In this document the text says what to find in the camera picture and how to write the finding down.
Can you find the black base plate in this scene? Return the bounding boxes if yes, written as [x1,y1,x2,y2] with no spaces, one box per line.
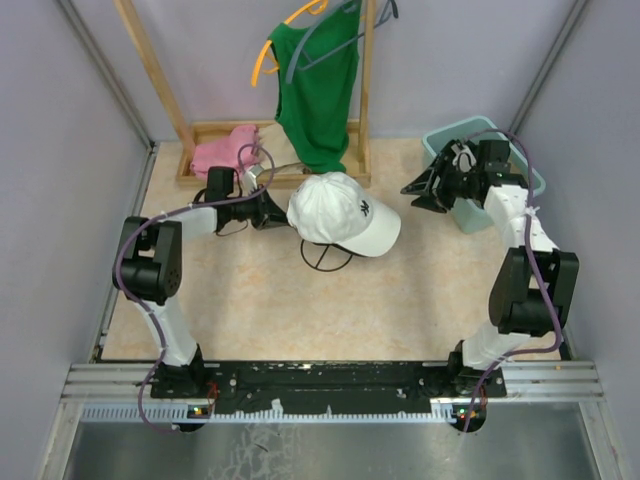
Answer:
[151,357,483,415]

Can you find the yellow clothes hanger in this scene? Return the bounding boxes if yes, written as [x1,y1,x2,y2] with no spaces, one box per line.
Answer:
[250,0,329,88]

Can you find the aluminium rail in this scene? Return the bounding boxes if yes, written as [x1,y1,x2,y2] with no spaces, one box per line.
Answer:
[61,361,604,432]

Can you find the light blue plastic bin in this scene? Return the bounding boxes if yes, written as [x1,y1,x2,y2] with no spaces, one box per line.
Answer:
[421,115,528,234]

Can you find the black wire hat stand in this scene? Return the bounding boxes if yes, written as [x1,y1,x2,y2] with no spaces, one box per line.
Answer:
[299,240,356,273]

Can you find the green tank top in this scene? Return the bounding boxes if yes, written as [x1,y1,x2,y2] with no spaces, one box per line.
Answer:
[269,3,361,174]

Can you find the wooden clothes rack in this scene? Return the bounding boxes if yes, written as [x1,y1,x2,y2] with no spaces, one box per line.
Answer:
[114,1,376,189]

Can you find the pink folded cloth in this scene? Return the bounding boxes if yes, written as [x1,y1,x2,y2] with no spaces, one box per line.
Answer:
[190,124,260,180]

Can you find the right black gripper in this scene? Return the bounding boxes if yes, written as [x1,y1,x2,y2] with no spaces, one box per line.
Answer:
[400,154,476,214]

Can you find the white cap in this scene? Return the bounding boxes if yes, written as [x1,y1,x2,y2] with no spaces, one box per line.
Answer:
[286,172,401,258]

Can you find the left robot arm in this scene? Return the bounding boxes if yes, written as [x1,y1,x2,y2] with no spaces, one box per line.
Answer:
[112,167,287,397]

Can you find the grey-blue clothes hanger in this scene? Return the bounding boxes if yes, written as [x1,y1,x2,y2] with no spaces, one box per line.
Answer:
[286,0,400,85]

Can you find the beige folded cloth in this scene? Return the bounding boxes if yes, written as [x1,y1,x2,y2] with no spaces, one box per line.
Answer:
[251,123,306,174]

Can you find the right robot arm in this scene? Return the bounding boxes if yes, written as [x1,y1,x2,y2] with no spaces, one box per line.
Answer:
[402,139,579,396]

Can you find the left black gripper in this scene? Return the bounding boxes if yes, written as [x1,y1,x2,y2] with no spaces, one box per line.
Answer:
[225,184,293,230]

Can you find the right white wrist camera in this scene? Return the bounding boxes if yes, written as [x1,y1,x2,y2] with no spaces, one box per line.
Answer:
[451,142,476,172]

